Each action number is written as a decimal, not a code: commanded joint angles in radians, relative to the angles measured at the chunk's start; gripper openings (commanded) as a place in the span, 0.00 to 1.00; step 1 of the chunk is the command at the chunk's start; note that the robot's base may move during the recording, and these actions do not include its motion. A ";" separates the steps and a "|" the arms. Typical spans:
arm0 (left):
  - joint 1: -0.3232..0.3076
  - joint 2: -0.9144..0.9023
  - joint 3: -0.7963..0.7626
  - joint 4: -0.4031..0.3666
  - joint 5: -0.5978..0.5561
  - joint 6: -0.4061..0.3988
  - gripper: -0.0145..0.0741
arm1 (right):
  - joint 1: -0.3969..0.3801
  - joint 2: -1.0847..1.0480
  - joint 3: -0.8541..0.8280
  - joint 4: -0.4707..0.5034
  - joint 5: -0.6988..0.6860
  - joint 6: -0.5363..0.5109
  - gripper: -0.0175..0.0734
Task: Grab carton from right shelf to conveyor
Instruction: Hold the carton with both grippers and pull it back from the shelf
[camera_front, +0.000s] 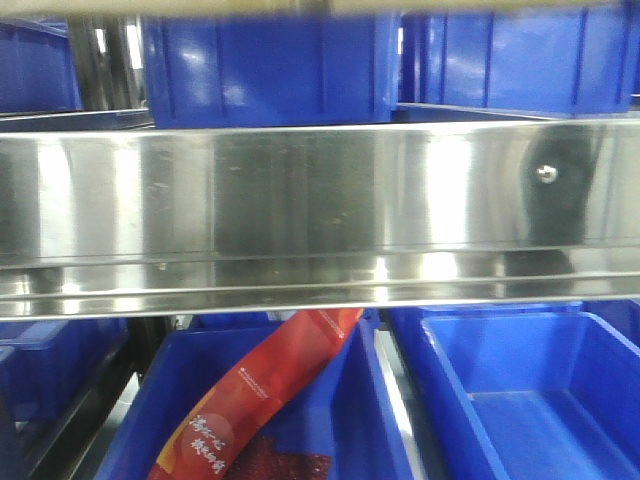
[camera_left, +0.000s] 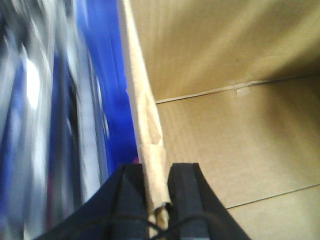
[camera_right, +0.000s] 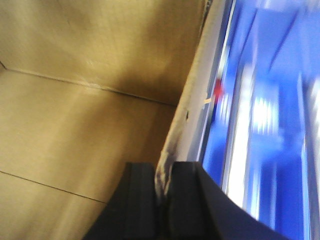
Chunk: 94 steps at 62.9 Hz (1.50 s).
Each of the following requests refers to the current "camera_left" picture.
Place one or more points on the brown cardboard carton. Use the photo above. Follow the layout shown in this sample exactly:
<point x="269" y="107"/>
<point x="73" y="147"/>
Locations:
<point x="233" y="85"/>

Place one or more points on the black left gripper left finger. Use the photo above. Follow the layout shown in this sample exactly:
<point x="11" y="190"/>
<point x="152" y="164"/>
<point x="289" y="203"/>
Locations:
<point x="117" y="211"/>

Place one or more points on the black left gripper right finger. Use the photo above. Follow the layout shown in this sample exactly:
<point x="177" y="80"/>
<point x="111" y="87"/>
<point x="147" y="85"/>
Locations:
<point x="196" y="213"/>

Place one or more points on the blue plastic bin upper right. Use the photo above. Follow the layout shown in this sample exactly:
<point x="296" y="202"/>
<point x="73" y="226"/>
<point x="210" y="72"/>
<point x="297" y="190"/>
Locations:
<point x="91" y="102"/>

